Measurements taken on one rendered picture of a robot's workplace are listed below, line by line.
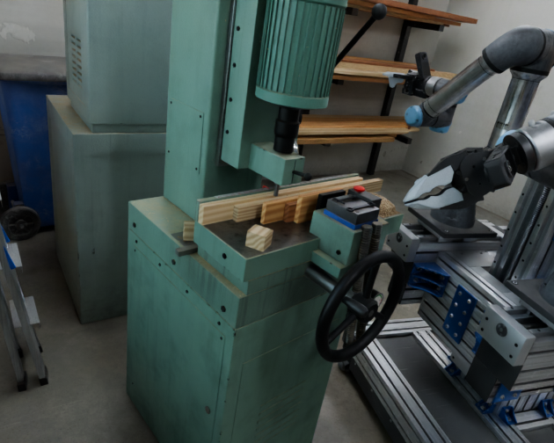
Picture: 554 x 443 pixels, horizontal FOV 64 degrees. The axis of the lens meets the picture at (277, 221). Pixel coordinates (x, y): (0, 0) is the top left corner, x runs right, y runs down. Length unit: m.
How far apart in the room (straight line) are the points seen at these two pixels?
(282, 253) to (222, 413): 0.47
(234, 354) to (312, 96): 0.63
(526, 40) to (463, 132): 3.21
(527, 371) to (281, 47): 1.00
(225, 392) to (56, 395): 0.88
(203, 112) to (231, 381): 0.69
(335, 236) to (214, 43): 0.55
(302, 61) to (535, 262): 0.94
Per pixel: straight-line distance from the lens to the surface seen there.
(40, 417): 1.88
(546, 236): 1.52
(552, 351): 1.38
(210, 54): 1.18
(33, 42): 3.21
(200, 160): 1.25
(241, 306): 1.03
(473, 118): 4.71
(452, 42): 4.95
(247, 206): 1.11
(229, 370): 1.15
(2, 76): 2.58
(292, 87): 1.02
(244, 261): 0.97
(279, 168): 1.10
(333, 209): 1.07
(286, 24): 1.02
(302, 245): 1.07
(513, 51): 1.59
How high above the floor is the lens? 1.38
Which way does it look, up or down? 25 degrees down
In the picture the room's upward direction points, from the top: 10 degrees clockwise
